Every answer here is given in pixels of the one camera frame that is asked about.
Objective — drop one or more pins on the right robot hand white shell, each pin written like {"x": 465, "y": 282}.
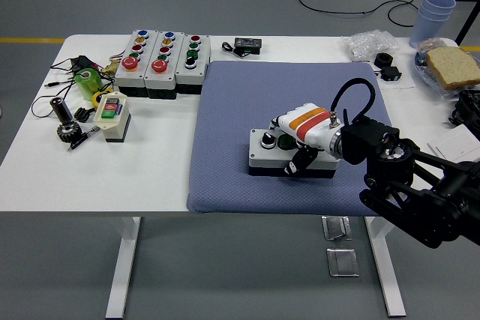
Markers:
{"x": 307, "y": 125}

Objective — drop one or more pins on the grey four-button control box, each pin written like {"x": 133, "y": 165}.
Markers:
{"x": 258, "y": 157}

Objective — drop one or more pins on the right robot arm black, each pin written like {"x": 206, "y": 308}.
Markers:
{"x": 365, "y": 140}

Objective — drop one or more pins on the grey five-button emergency stop box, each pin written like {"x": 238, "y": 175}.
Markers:
{"x": 122, "y": 77}
{"x": 152, "y": 79}

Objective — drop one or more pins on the blue-grey padded mat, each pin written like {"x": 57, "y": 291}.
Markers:
{"x": 232, "y": 117}

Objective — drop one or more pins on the black servo motor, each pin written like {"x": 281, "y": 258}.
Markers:
{"x": 390, "y": 72}

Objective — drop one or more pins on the black digital meter module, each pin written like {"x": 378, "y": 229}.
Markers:
{"x": 247, "y": 44}

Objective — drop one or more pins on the clear bag of plastic parts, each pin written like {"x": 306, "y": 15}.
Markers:
{"x": 369, "y": 43}

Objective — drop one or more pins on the open metal floor socket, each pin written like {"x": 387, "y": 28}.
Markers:
{"x": 335, "y": 228}

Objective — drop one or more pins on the white paper sheet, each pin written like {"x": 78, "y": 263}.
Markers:
{"x": 407, "y": 81}

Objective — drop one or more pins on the grey control box black selector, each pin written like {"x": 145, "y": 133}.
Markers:
{"x": 183, "y": 74}

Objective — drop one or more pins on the closed metal floor socket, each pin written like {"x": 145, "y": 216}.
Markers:
{"x": 342, "y": 262}

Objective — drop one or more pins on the wrapped brown bread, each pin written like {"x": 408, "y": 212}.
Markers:
{"x": 435, "y": 44}

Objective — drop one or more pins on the white paper cards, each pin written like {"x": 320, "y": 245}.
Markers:
{"x": 459, "y": 144}

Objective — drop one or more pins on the bread slice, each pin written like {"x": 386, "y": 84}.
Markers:
{"x": 453, "y": 67}

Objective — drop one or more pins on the stacked pale blue cups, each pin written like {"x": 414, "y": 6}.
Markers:
{"x": 431, "y": 16}

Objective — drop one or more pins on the white table leg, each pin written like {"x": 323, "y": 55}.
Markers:
{"x": 125, "y": 260}
{"x": 386, "y": 275}

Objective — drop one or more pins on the brass fitting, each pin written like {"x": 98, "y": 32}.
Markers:
{"x": 110, "y": 68}

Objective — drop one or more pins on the yellow tape roll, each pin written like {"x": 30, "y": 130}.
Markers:
{"x": 95, "y": 99}

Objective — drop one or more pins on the small black toothed part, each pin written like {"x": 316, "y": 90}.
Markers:
{"x": 82, "y": 114}

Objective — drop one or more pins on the black pen tool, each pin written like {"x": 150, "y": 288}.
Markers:
{"x": 80, "y": 142}

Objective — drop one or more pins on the black power adapter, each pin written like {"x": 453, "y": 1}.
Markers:
{"x": 83, "y": 63}

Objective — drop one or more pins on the black steel gear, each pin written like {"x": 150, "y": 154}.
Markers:
{"x": 68, "y": 132}

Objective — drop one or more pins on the black metal cylinder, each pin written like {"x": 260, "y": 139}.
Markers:
{"x": 62, "y": 110}

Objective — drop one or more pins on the small white switch box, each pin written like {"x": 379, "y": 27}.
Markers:
{"x": 112, "y": 129}

